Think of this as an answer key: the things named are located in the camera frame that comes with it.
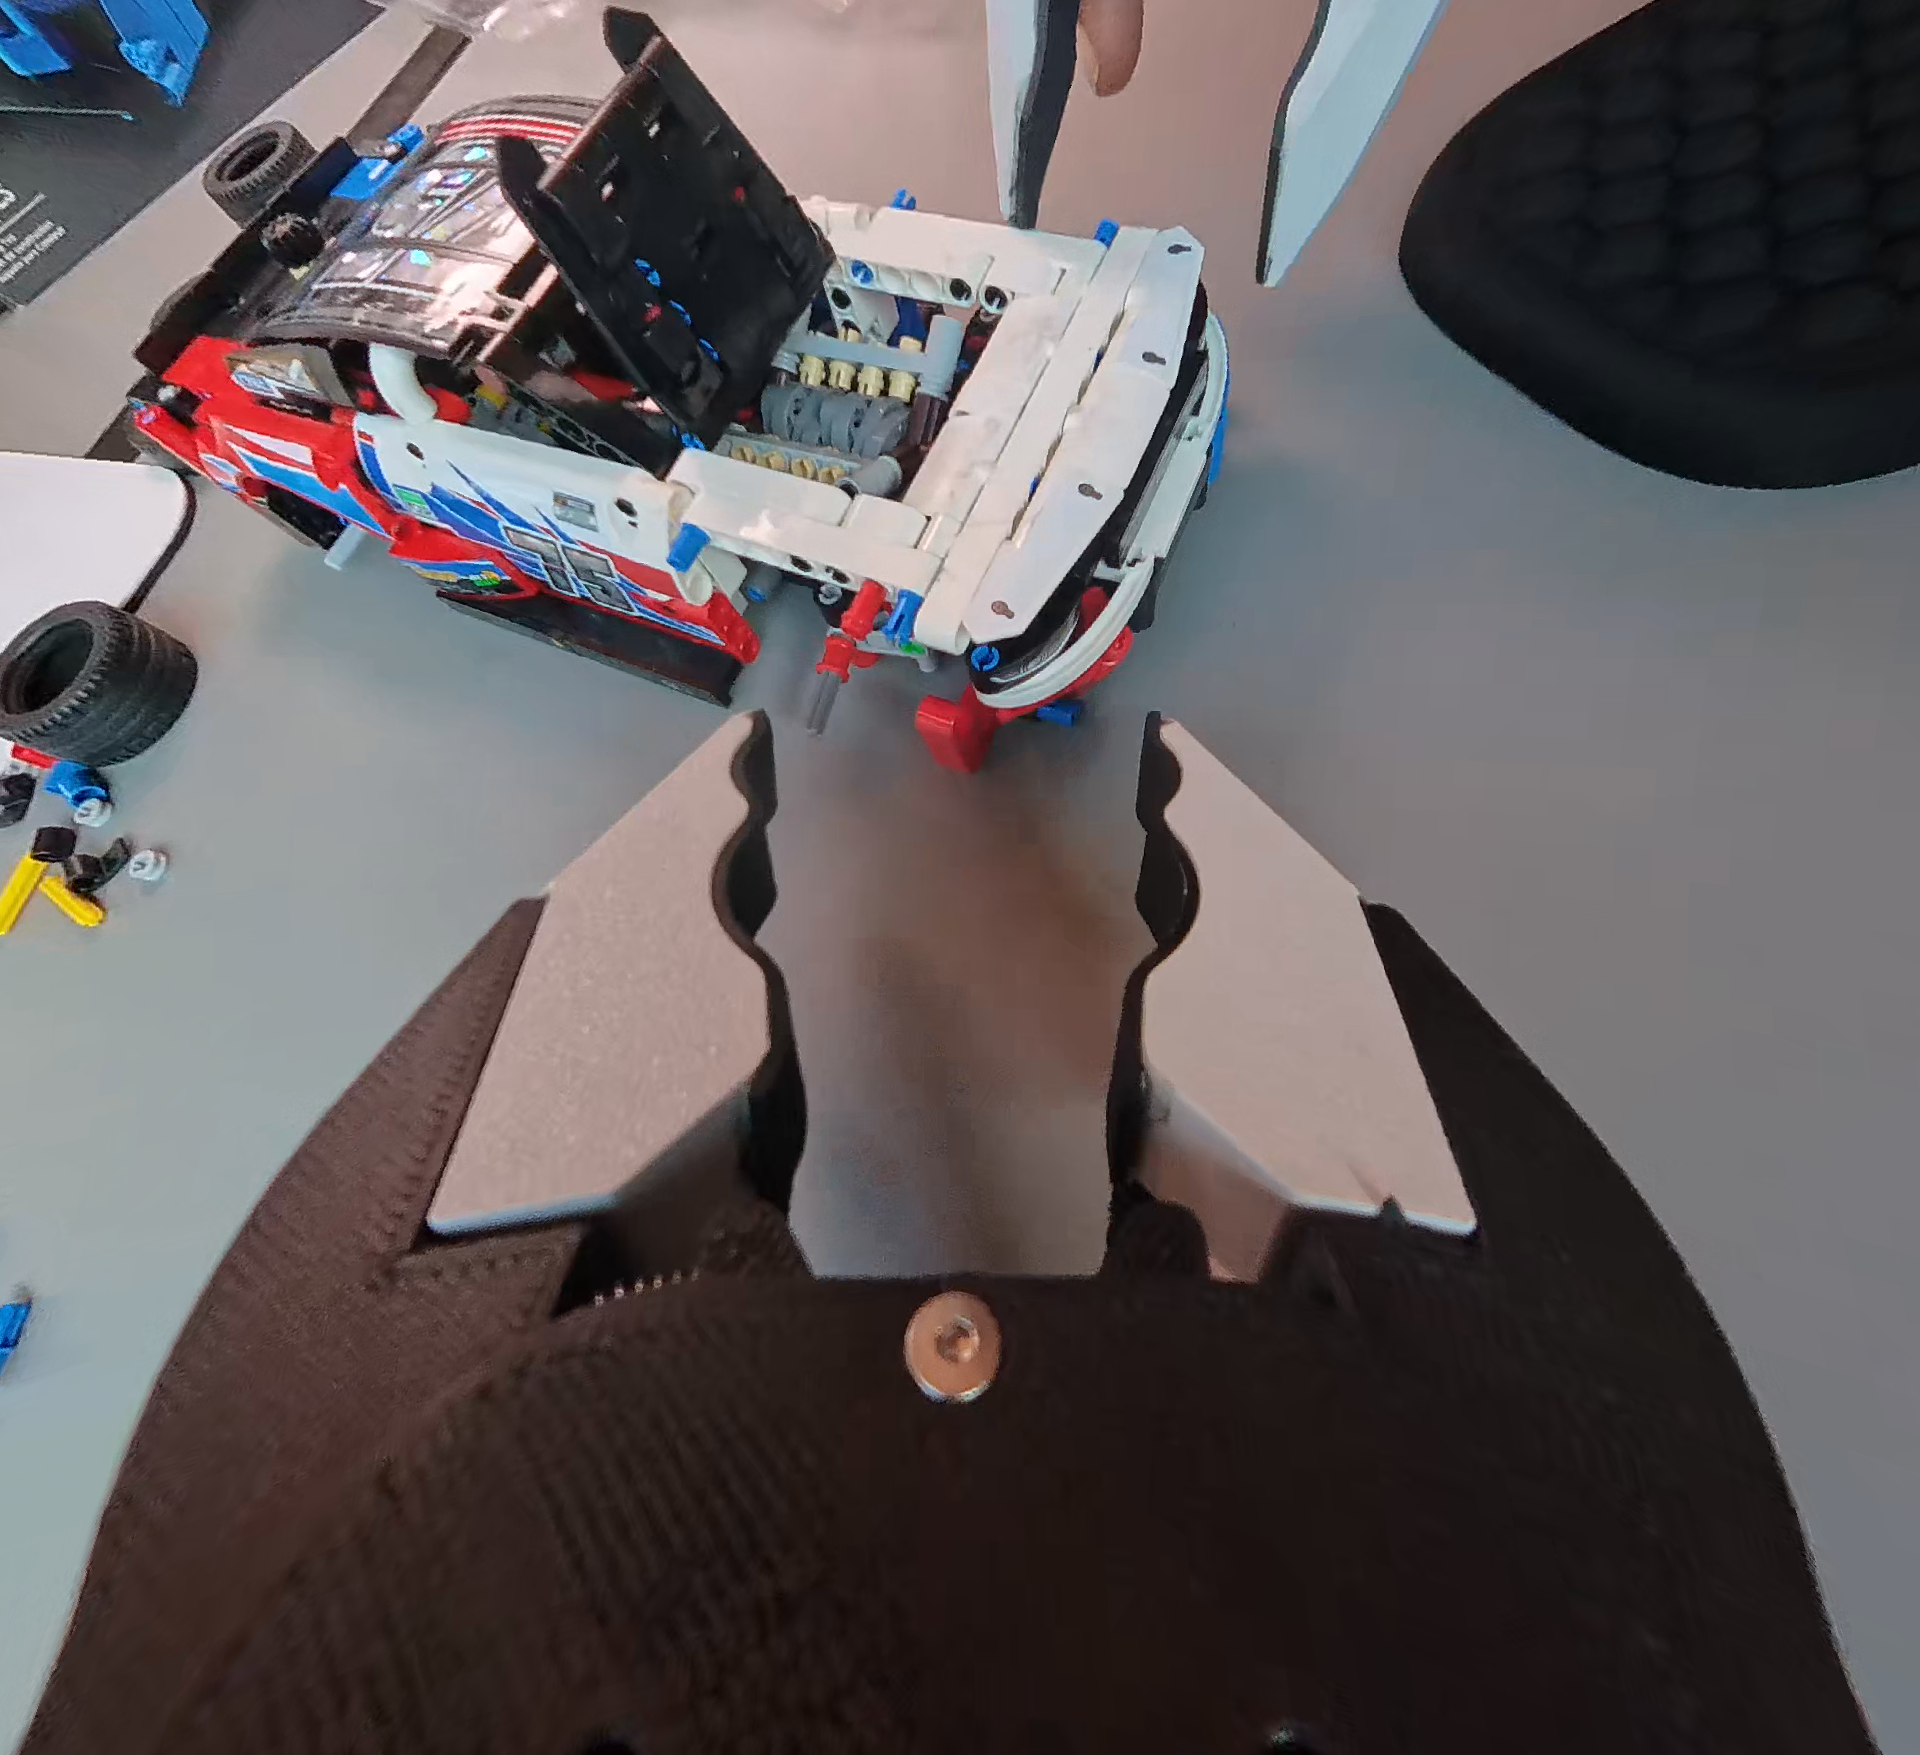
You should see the grey desk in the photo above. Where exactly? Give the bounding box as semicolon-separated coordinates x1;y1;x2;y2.
0;0;1920;1755

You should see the brick-built toy race car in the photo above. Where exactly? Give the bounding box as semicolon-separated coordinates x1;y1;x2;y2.
127;6;1231;775

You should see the black rubber toy tire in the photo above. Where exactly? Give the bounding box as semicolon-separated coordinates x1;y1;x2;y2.
201;123;321;223
0;599;200;766

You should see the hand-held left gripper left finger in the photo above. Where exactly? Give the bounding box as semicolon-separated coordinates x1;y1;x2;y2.
428;711;813;1239

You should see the white oval display stand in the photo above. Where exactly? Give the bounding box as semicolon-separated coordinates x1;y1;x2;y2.
0;449;197;653

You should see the black toy set box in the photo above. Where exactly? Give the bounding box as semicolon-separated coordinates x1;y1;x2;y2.
0;0;388;320

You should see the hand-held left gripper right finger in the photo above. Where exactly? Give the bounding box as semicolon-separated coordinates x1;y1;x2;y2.
1112;711;1482;1276

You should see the person's right hand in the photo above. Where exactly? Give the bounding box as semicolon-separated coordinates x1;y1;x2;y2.
1078;0;1152;96

